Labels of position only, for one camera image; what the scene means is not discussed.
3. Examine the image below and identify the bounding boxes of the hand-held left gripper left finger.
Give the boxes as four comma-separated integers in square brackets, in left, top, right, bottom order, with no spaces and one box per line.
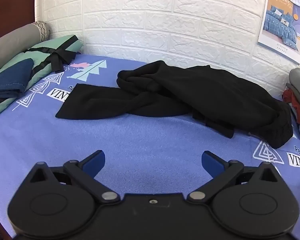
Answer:
[30,150,120,202]

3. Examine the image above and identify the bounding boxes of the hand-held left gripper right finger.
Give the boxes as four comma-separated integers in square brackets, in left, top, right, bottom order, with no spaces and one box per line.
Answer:
[187,151,278,202]

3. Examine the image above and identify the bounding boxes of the black pants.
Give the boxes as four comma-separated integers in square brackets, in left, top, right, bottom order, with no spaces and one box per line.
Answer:
[55,60,294,149]

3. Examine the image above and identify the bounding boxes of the blue printed bedsheet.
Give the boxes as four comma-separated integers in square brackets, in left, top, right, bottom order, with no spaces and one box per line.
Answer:
[0,53,300,240]

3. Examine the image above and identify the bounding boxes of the rust red garment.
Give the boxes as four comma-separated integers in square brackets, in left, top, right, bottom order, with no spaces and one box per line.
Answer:
[282,89,300,125]

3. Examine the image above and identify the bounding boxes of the navy blue folded cloth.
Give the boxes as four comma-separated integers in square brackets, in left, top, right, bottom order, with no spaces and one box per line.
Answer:
[0,59,34,98]

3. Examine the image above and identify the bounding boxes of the green quilt with black ribbon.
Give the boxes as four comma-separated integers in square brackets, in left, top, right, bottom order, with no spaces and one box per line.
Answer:
[0,35,83,122]

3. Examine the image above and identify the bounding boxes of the grey bolster pillow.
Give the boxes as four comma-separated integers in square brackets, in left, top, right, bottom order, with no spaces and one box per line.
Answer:
[0,21,51,77]

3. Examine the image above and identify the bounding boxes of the brown wooden headboard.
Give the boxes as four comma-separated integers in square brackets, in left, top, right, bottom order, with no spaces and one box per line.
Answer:
[0,0,37,43]

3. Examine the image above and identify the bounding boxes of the wall poster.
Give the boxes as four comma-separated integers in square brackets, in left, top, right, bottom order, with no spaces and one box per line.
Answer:
[257,0,300,64]

